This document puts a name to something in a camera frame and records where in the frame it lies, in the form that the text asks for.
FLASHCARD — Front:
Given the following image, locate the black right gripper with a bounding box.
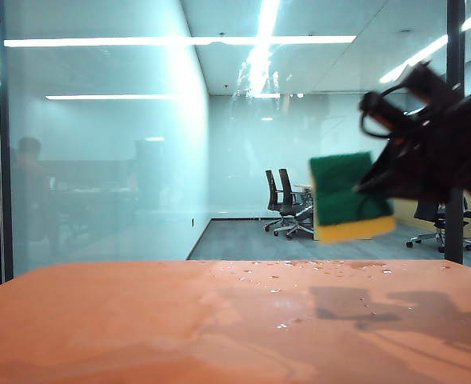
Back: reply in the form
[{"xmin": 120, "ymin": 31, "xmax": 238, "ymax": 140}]
[{"xmin": 353, "ymin": 62, "xmax": 471, "ymax": 201}]

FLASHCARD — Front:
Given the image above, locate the green and yellow sponge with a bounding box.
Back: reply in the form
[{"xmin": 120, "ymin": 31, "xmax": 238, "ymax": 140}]
[{"xmin": 308, "ymin": 150, "xmax": 397, "ymax": 244}]

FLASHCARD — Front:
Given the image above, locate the black highback office chair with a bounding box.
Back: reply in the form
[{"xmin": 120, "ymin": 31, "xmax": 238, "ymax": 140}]
[{"xmin": 405, "ymin": 194, "xmax": 471, "ymax": 254}]

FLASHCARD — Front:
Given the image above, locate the long ceiling light strip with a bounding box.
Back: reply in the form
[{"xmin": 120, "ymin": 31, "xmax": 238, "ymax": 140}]
[{"xmin": 379, "ymin": 10, "xmax": 471, "ymax": 84}]

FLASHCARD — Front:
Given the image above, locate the black mesh office chair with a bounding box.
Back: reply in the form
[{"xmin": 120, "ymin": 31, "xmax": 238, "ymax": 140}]
[
  {"xmin": 274, "ymin": 168, "xmax": 315, "ymax": 240},
  {"xmin": 263, "ymin": 169, "xmax": 297, "ymax": 234}
]

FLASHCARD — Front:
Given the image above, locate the clear glass partition pane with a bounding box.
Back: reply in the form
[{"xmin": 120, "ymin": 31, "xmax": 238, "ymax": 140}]
[{"xmin": 0, "ymin": 0, "xmax": 471, "ymax": 277}]

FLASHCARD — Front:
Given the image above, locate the thin black camera cable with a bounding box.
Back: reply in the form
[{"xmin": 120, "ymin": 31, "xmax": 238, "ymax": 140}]
[{"xmin": 357, "ymin": 82, "xmax": 410, "ymax": 140}]

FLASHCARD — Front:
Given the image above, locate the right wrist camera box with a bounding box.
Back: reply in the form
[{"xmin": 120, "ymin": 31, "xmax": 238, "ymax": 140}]
[{"xmin": 358, "ymin": 90, "xmax": 405, "ymax": 131}]

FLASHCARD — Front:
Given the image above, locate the dark metal frame post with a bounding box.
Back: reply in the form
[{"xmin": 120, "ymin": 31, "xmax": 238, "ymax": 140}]
[{"xmin": 444, "ymin": 0, "xmax": 466, "ymax": 265}]

